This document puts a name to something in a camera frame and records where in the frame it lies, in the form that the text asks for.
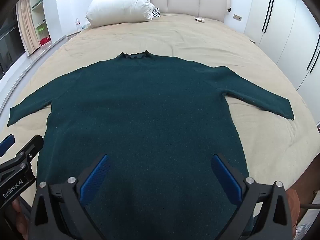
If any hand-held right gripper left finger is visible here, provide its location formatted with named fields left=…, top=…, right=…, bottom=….
left=30, top=154, right=112, bottom=240

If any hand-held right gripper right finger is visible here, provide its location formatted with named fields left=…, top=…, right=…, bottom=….
left=211, top=154, right=294, bottom=240

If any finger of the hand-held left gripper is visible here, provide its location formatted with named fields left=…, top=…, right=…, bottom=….
left=15, top=134, right=44, bottom=167
left=0, top=134, right=15, bottom=158

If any dark green sweater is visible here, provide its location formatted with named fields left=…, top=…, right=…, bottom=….
left=7, top=51, right=295, bottom=240

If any person's left hand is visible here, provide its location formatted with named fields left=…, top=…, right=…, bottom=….
left=10, top=196, right=33, bottom=233

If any dark window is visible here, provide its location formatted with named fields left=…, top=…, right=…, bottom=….
left=0, top=20, right=25, bottom=80

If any white nightstand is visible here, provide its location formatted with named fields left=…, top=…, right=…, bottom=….
left=66, top=30, right=83, bottom=40

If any bed with beige sheet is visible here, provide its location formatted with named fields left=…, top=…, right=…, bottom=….
left=0, top=12, right=320, bottom=230

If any white ruffled pillow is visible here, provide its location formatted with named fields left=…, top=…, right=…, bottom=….
left=85, top=0, right=155, bottom=28

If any white wall shelf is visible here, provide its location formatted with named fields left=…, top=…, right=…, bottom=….
left=30, top=0, right=52, bottom=48

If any white wardrobe with black handles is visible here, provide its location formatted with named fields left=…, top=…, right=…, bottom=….
left=244, top=0, right=320, bottom=110

